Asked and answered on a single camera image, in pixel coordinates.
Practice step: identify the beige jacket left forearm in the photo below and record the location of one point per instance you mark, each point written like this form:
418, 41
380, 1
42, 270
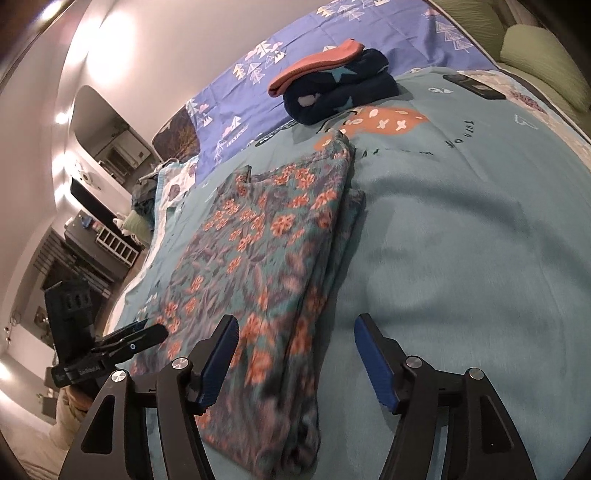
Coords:
70, 413

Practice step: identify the floral teal orange garment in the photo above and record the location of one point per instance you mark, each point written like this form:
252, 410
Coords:
267, 253

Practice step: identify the black wall television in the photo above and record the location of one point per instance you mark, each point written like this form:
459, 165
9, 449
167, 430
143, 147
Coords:
92, 205

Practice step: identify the blue tree print sheet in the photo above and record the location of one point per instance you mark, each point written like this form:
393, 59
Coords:
235, 109

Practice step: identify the folded pink garment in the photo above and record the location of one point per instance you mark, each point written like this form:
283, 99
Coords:
325, 60

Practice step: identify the green pillow far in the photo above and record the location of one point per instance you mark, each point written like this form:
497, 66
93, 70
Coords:
481, 20

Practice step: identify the green pillow near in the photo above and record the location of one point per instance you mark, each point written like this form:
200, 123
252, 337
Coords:
536, 51

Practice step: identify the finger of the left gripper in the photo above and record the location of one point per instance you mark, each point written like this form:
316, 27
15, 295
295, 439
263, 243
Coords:
137, 342
123, 332

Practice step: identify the green pillow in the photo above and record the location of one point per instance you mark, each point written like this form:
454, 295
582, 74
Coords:
481, 20
536, 51

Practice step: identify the teal cartoon bedspread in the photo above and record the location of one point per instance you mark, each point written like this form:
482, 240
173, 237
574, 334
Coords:
474, 250

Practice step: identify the black tv cabinet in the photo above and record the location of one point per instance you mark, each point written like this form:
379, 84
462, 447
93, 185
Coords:
87, 250

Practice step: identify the folded navy star garment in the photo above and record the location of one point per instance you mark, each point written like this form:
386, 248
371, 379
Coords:
319, 96

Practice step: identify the pile of dark clothes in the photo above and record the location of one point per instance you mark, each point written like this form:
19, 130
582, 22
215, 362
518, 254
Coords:
143, 198

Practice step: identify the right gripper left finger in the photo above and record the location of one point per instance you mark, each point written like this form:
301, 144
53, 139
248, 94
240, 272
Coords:
112, 442

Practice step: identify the person's left hand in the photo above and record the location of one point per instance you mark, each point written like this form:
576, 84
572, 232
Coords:
76, 398

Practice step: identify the black remote control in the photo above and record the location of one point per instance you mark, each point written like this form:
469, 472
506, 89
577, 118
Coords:
474, 86

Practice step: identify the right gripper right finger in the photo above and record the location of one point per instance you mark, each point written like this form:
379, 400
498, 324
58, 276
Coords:
482, 442

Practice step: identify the dark patterned pillow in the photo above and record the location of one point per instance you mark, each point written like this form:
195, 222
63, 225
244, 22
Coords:
177, 138

